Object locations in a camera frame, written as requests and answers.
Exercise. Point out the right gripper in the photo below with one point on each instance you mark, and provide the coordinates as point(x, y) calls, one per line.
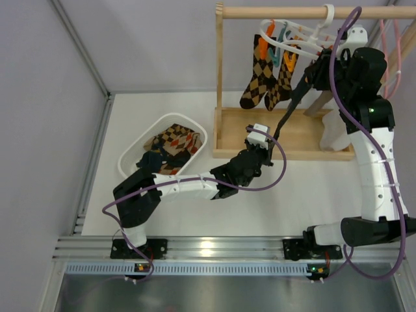
point(317, 69)

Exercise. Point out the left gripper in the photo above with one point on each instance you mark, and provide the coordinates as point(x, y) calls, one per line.
point(263, 155)

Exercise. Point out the black sock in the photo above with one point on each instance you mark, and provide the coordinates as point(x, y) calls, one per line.
point(303, 87)

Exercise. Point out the white clip sock hanger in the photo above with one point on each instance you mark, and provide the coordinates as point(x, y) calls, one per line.
point(285, 41)

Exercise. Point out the teal patterned sock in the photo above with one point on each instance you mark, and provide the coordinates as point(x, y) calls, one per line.
point(155, 161)

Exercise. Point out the tan brown sock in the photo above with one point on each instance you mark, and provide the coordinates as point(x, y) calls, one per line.
point(317, 104)

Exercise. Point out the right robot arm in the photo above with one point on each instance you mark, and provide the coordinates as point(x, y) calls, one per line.
point(368, 117)

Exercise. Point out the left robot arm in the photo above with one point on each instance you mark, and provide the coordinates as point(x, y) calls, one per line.
point(218, 183)

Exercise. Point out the pink clothes hanger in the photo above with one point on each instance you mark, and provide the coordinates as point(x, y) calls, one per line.
point(392, 75)

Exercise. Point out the argyle socks in basket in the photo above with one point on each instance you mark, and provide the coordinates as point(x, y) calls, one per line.
point(179, 142)

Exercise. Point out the brown argyle sock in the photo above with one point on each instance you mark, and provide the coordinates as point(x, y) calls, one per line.
point(262, 73)
point(279, 88)

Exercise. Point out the wooden clothes rack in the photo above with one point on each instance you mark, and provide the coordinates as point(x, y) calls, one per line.
point(301, 134)

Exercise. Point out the brown argyle sock left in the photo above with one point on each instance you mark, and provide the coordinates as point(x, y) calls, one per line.
point(262, 73)

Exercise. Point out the white cloth garment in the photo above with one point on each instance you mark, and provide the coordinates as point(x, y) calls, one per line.
point(334, 137)

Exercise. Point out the white plastic laundry basket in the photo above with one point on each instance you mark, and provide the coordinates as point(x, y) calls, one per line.
point(127, 161)

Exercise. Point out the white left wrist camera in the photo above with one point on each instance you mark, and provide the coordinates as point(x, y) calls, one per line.
point(258, 139)

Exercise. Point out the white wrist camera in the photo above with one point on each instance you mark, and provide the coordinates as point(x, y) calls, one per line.
point(258, 139)
point(357, 37)

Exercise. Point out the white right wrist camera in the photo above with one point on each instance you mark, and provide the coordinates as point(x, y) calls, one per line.
point(357, 37)

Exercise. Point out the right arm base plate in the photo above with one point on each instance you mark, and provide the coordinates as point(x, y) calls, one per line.
point(300, 249)

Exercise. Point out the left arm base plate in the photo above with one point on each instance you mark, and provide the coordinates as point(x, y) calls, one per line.
point(153, 249)

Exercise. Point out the aluminium mounting rail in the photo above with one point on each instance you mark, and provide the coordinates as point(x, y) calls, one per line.
point(193, 256)

